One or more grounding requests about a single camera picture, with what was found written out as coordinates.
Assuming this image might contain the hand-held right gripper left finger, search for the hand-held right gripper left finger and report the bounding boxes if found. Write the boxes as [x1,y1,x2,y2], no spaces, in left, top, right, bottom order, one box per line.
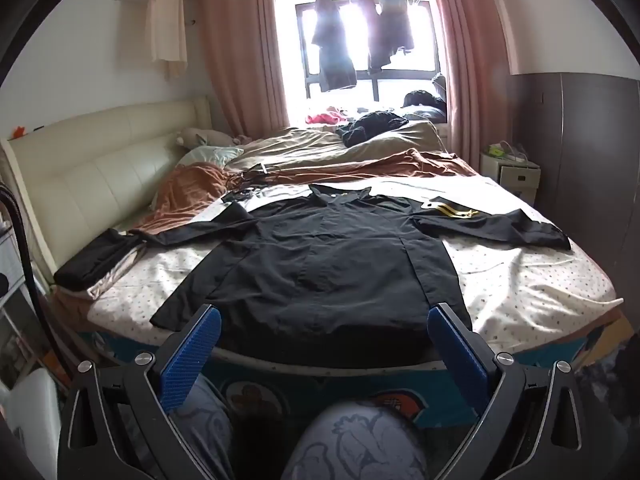
[59,304,223,480]

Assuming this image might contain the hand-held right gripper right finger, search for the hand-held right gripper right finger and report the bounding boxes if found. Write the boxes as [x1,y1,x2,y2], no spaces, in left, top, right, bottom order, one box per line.
[427,302,583,480]

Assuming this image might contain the black shirt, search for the black shirt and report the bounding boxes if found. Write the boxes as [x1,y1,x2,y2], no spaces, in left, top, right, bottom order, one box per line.
[127,183,572,356]

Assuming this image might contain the black clothes pile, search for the black clothes pile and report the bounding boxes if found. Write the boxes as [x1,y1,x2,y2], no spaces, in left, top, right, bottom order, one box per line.
[336,111,410,147]

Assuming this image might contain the red clothes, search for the red clothes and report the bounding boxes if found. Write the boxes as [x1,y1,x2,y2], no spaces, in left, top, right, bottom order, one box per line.
[305,106,361,126]

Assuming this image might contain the person's left leg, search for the person's left leg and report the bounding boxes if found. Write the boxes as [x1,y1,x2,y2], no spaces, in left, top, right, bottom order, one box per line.
[167,375,236,480]

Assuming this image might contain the person's leg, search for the person's leg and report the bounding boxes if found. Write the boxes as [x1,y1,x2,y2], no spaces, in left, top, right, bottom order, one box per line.
[167,375,236,480]
[280,399,431,480]

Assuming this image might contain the bed with floral sheet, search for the bed with floral sheet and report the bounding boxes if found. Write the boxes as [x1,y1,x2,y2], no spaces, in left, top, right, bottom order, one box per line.
[50,130,626,431]

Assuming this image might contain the folded black garment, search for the folded black garment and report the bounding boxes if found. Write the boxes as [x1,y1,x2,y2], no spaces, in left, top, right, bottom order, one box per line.
[53,228,151,288]

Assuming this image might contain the person's right leg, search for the person's right leg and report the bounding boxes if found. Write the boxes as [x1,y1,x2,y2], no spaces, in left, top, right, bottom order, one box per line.
[280,399,431,480]

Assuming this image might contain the white plastic object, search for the white plastic object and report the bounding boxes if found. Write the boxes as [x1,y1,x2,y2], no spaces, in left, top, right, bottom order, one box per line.
[10,367,63,461]

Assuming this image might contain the brown blanket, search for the brown blanket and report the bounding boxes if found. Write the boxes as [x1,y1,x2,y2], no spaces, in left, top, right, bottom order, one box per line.
[135,149,476,233]

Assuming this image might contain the white nightstand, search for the white nightstand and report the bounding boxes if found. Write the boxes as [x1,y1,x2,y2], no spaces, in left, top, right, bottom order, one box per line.
[479,150,542,206]

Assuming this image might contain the white shelf unit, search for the white shelf unit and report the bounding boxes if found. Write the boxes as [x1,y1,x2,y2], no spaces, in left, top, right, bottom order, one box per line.
[0,225,51,376]

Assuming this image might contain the pale green pillow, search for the pale green pillow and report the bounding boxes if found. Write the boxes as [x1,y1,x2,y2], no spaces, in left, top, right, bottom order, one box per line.
[177,146,245,168]

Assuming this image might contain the cream padded headboard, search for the cream padded headboard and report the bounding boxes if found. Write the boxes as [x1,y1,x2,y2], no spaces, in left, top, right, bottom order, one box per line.
[0,97,213,286]

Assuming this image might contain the green packet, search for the green packet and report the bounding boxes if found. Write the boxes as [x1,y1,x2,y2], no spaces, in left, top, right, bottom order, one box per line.
[487,141,531,163]

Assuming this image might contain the grey wardrobe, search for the grey wardrobe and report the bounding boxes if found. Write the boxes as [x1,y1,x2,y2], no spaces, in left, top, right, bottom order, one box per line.
[510,72,640,281]

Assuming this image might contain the dark bag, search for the dark bag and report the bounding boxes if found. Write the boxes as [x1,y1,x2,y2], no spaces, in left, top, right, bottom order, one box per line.
[400,72,448,123]

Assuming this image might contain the pink curtain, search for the pink curtain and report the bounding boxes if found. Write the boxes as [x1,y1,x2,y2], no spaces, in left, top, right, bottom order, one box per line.
[425,0,511,176]
[195,0,293,143]

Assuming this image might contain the dark hanging garment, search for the dark hanging garment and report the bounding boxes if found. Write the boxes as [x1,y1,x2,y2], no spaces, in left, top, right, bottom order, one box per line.
[311,0,358,92]
[361,0,416,77]

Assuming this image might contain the cream hanging cloth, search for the cream hanging cloth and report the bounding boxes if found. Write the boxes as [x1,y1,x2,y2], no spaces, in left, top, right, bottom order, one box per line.
[145,0,188,81]

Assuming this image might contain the black cords bundle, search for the black cords bundle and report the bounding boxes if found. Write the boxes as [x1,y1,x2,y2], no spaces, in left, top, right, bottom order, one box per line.
[220,162,281,206]

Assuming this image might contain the black cable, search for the black cable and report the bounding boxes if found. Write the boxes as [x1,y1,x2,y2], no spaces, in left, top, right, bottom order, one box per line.
[0,182,71,396]

